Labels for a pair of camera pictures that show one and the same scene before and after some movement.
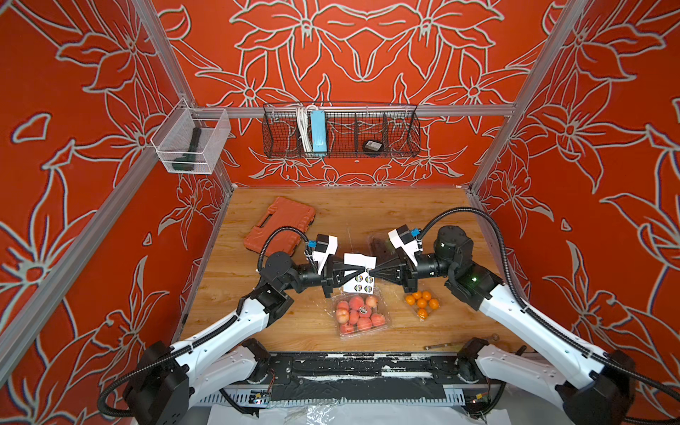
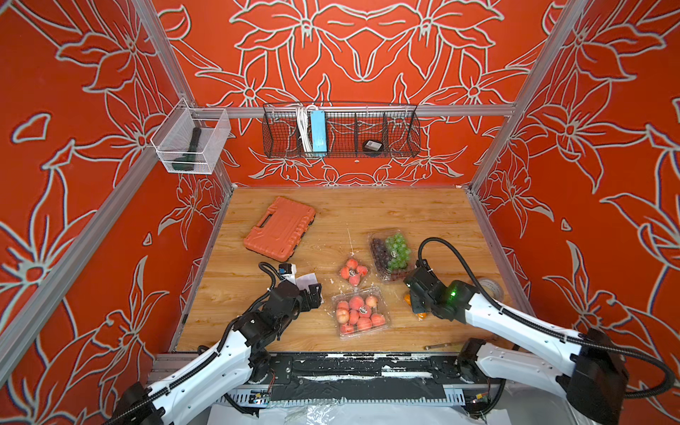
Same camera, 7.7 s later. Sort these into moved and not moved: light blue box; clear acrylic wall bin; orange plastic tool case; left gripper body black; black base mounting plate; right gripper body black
Moved: right gripper body black; left gripper body black
Not moved: light blue box; orange plastic tool case; black base mounting plate; clear acrylic wall bin
